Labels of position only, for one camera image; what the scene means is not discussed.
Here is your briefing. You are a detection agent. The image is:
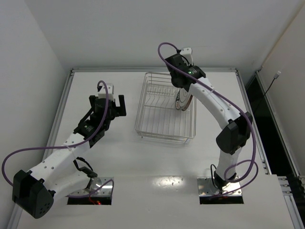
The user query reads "green rimmed white plate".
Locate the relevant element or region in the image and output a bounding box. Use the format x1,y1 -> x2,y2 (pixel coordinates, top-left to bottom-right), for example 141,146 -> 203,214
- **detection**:
174,88 -> 189,111

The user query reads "red rimmed plate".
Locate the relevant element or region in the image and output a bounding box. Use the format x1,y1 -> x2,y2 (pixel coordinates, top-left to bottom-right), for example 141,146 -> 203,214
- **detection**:
175,89 -> 194,112

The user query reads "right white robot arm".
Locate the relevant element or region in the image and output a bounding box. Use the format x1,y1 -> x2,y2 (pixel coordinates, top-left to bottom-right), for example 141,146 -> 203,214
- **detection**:
166,53 -> 253,190

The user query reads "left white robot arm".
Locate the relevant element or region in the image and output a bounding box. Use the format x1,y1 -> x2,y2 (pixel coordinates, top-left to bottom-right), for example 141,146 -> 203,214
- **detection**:
12,95 -> 126,219

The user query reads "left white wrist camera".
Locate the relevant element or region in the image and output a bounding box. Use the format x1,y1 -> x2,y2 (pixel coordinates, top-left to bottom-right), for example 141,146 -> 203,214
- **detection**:
98,83 -> 114,101

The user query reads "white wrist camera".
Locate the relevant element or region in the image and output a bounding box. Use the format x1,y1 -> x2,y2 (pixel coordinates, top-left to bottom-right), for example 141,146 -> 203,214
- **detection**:
180,47 -> 193,65
98,83 -> 114,101

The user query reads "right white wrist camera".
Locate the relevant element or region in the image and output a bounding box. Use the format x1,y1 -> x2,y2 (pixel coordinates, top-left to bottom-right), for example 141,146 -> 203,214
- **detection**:
180,47 -> 193,65

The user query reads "metal wire dish rack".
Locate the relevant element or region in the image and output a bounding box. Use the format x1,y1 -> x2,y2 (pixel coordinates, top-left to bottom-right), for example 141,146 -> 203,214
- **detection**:
135,72 -> 197,144

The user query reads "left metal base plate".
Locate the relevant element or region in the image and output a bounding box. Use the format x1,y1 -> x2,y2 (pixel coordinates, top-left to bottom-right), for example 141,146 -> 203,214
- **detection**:
67,177 -> 114,198

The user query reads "metal base plate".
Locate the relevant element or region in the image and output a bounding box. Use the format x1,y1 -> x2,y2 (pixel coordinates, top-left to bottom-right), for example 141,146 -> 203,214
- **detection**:
197,177 -> 242,198
67,177 -> 114,198

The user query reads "black wall cable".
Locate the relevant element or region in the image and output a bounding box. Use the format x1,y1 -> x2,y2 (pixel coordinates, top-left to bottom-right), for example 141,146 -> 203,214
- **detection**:
252,71 -> 282,115

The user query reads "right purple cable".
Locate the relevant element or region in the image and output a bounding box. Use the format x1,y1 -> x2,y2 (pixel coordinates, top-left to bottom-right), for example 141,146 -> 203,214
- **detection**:
157,42 -> 259,200

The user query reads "purple cable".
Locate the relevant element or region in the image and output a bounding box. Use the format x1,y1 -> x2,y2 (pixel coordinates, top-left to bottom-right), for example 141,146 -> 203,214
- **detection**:
157,42 -> 259,200
1,80 -> 115,198

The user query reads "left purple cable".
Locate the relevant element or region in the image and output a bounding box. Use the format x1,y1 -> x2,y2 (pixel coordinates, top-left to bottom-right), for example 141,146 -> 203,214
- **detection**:
1,80 -> 115,198

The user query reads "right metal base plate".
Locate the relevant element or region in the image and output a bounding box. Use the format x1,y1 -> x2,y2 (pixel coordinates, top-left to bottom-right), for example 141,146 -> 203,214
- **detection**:
197,177 -> 242,198

